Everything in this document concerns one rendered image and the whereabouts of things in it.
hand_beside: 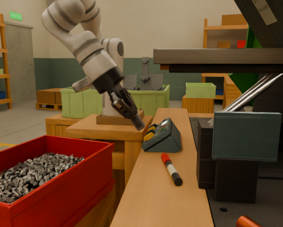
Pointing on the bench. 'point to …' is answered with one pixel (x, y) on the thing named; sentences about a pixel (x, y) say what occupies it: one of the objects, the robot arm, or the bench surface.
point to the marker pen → (171, 170)
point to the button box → (164, 139)
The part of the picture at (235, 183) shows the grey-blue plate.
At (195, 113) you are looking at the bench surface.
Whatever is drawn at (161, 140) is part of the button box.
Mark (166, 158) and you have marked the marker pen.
